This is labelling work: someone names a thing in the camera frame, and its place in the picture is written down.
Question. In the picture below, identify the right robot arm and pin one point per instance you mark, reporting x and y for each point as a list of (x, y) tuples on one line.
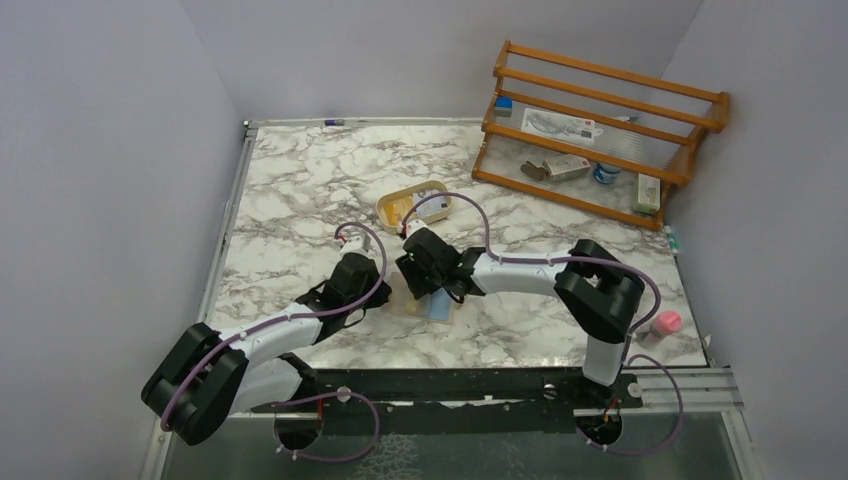
[(601, 293)]

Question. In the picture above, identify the green white small box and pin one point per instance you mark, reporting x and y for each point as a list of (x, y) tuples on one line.
[(647, 195)]

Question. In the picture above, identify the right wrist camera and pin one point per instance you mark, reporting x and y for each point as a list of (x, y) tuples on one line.
[(411, 226)]

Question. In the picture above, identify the orange card in tray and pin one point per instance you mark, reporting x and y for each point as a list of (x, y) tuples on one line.
[(396, 211)]

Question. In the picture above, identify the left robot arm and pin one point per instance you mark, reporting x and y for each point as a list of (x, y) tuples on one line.
[(208, 375)]

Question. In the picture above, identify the wooden shelf rack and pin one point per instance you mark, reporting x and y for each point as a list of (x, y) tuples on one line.
[(601, 139)]

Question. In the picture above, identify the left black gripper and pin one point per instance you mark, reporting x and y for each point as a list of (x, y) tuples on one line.
[(377, 298)]

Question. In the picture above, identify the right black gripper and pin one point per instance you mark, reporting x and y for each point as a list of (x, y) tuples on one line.
[(409, 270)]

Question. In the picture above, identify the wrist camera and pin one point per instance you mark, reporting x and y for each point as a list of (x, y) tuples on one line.
[(358, 244), (411, 226)]

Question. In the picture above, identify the clear packet with red label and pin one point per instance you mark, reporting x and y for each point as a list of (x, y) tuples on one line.
[(560, 127)]

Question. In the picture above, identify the blue white small box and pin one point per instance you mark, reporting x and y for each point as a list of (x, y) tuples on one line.
[(503, 107)]

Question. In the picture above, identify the green white tube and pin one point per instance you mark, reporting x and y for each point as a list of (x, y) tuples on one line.
[(671, 240)]

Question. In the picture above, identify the pink object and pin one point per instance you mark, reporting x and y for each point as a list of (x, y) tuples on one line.
[(662, 326)]

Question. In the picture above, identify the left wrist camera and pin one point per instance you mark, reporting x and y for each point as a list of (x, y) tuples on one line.
[(358, 244)]

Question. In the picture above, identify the white black card in tray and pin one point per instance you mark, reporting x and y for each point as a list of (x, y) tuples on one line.
[(430, 203)]

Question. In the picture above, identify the grey box with red label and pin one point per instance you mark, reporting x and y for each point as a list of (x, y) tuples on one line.
[(565, 167)]

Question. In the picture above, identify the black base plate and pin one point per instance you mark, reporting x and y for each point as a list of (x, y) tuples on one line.
[(418, 401)]

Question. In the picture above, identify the brown small object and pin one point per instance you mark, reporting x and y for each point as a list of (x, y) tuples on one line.
[(537, 173)]

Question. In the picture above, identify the blue white bottle cap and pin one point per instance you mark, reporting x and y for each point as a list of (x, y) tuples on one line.
[(606, 174)]

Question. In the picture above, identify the beige oval tray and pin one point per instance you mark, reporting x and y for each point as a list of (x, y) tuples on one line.
[(406, 193)]

